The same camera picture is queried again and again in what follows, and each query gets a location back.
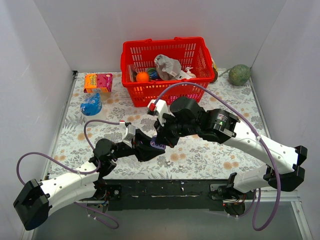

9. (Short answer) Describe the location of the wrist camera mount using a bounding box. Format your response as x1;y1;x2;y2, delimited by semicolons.
147;99;170;127
119;120;136;148

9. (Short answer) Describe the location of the grey crumpled bag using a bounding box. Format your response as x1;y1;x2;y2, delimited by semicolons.
154;54;182;81

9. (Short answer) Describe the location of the white pump bottle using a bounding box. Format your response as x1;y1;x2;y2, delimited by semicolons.
185;67;197;78

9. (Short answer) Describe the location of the green melon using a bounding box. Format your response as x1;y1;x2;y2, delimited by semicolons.
228;64;251;86

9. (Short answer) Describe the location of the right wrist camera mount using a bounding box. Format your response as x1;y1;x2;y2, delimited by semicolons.
147;99;170;127

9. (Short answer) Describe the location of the orange pink snack box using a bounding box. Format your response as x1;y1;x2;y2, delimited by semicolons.
83;73;113;94

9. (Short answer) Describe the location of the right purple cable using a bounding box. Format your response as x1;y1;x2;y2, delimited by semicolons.
154;81;282;231

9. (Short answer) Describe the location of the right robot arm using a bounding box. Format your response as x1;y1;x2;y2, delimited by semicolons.
148;96;308;199

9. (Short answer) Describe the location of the orange fruit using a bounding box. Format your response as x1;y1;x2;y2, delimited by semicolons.
135;71;150;83

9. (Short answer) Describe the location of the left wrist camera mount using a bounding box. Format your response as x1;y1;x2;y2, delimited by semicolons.
119;120;136;148

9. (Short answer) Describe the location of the red plastic shopping basket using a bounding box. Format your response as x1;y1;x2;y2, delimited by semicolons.
120;37;217;107

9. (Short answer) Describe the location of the blue earbud charging case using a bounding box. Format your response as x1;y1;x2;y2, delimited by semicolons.
150;135;166;150

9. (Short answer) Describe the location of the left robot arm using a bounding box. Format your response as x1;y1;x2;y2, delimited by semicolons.
13;129;166;231

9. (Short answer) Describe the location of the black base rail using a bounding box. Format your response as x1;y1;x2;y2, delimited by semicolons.
85;179;253;215

